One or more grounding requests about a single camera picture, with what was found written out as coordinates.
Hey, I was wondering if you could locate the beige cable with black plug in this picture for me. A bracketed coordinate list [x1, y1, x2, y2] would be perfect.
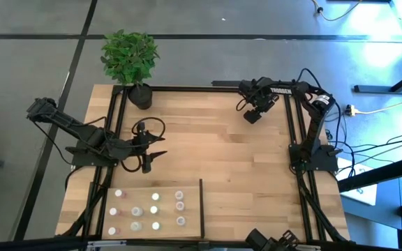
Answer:
[311, 0, 362, 22]

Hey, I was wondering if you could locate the black desk foot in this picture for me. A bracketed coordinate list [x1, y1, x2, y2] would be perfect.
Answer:
[353, 65, 402, 95]

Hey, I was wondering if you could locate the white box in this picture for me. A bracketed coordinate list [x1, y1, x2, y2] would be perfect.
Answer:
[336, 156, 378, 206]

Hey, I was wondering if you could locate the black shelf divider frame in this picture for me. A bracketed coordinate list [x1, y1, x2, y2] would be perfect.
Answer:
[198, 178, 205, 240]

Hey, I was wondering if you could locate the green artificial plant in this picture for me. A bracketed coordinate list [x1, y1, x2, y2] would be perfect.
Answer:
[99, 29, 161, 86]

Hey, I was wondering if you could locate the black bar device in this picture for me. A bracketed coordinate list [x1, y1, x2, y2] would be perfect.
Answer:
[211, 79, 244, 89]

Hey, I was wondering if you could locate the grey floor cable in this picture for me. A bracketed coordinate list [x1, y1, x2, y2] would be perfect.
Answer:
[360, 142, 402, 163]

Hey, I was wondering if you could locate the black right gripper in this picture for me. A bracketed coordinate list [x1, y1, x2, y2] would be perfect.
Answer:
[237, 78, 281, 125]

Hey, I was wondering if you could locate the wooden shelf board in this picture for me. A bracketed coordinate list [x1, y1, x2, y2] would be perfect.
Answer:
[101, 186, 202, 241]

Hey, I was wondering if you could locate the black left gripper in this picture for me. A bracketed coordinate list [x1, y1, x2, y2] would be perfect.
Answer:
[133, 121, 168, 174]

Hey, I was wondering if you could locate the black aluminium table frame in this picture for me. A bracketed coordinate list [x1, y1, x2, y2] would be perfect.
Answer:
[0, 84, 402, 251]

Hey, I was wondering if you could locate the yellow white power adaptor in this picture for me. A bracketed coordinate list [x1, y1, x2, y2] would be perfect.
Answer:
[343, 104, 359, 118]

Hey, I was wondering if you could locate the black floor cable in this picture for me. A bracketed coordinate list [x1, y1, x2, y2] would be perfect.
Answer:
[339, 135, 402, 153]

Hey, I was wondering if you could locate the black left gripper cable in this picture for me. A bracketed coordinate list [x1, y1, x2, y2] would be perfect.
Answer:
[120, 116, 167, 174]

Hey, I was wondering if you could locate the white power cable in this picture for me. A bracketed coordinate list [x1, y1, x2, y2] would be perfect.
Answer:
[356, 98, 402, 116]

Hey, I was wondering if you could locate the black mechanical device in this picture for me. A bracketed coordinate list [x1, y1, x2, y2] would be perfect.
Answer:
[245, 228, 300, 251]

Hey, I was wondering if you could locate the black plant pot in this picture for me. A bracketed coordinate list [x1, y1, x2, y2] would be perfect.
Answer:
[127, 82, 153, 111]

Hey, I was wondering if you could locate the black shelf end frame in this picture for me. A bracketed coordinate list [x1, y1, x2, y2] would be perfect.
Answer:
[88, 181, 96, 213]

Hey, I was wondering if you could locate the black desk crossbeam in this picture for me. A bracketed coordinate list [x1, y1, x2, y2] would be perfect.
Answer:
[338, 153, 402, 193]

